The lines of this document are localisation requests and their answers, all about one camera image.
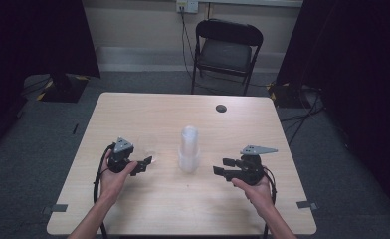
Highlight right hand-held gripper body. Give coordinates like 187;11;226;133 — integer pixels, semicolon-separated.
231;144;279;186

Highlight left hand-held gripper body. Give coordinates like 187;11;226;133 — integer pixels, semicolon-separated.
106;136;138;174

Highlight clear disposable plastic cup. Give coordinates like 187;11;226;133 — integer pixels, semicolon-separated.
137;133;159;164

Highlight stack of clear plastic cups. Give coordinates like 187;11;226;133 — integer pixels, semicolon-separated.
177;124;201;174

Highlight person's right hand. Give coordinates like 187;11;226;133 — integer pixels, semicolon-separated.
231;175;274;209

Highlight person's left hand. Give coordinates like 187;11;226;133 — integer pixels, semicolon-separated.
99;161;139;200

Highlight grey tape strip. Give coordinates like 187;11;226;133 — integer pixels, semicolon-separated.
41;203;69;215
295;200;318;211

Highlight black stand base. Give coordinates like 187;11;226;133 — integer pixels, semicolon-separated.
268;82;304;110
36;73;90;104

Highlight black folding chair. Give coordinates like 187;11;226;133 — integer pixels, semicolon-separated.
190;18;265;97

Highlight dark curtain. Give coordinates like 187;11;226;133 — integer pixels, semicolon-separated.
275;0;390;222
0;0;101;157

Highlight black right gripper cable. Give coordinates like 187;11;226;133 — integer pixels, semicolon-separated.
263;166;279;205

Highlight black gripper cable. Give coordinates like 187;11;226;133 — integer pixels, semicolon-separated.
93;142;116;205
263;166;279;205

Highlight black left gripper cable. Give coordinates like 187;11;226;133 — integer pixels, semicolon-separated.
93;142;116;205

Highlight black floor cables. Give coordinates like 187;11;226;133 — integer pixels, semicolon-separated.
278;87;326;146

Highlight white wall outlet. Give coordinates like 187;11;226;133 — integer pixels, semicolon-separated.
175;0;200;15

